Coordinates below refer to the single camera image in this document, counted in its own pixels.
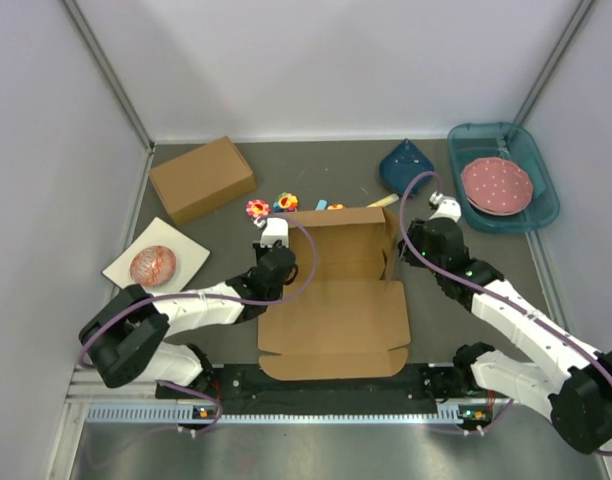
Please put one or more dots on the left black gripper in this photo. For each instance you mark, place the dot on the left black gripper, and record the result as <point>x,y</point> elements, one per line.
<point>259,250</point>

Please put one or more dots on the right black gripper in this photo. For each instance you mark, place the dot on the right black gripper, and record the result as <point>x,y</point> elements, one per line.
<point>416,233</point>

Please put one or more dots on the brown cardboard box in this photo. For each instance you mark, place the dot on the brown cardboard box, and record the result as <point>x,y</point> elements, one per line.
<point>345,315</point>
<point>202,180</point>

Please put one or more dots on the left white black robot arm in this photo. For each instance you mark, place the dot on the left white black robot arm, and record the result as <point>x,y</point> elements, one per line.
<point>127,339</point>

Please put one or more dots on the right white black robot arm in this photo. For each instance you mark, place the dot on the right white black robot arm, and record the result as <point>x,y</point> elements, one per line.
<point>566,381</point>

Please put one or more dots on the closed brown cardboard box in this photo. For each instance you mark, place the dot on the closed brown cardboard box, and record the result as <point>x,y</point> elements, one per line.
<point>202,180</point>

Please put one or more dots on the pink plush flower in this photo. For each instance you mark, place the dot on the pink plush flower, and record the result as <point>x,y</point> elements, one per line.
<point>256,209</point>

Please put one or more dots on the yellow highlighter pen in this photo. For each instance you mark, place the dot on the yellow highlighter pen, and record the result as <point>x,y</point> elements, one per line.
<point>384,202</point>

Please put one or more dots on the rainbow plush flower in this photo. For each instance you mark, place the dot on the rainbow plush flower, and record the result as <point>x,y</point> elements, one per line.
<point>285,202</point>

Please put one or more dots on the light blue highlighter pen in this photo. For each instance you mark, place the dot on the light blue highlighter pen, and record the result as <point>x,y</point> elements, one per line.
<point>320,205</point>

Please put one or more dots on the pink polka dot plate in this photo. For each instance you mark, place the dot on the pink polka dot plate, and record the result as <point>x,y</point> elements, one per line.
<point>497,186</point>

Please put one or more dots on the teal transparent plastic bin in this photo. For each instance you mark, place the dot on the teal transparent plastic bin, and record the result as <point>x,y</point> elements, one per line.
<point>470,141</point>

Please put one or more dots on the dark blue teardrop dish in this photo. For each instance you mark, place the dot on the dark blue teardrop dish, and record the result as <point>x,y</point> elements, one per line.
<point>405,162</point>

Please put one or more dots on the white square board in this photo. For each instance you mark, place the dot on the white square board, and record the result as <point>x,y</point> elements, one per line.
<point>190,257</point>

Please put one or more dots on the red patterned bowl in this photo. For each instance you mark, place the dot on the red patterned bowl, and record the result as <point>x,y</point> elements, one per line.
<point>153,266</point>

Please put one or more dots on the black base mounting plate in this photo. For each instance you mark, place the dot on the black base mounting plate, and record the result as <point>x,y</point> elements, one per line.
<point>418,388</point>

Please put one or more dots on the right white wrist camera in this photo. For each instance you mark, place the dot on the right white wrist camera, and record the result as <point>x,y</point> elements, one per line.
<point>444,206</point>

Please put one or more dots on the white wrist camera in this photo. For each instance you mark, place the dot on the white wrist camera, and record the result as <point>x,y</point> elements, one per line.
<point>273,230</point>
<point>444,206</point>

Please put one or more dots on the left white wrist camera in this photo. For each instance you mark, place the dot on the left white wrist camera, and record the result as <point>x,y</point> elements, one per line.
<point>273,230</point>

